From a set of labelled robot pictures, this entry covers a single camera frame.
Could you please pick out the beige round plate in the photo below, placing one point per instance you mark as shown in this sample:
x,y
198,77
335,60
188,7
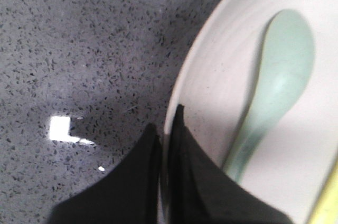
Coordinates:
x,y
292,162

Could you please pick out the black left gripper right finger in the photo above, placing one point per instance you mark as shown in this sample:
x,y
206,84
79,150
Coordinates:
x,y
201,193

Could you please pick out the pale green spoon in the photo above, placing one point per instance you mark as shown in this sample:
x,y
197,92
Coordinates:
x,y
286,62

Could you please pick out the yellow plastic fork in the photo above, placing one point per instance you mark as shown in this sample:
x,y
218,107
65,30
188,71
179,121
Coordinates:
x,y
325,208

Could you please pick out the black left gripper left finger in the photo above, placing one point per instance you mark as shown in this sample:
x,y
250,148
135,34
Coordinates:
x,y
128,194

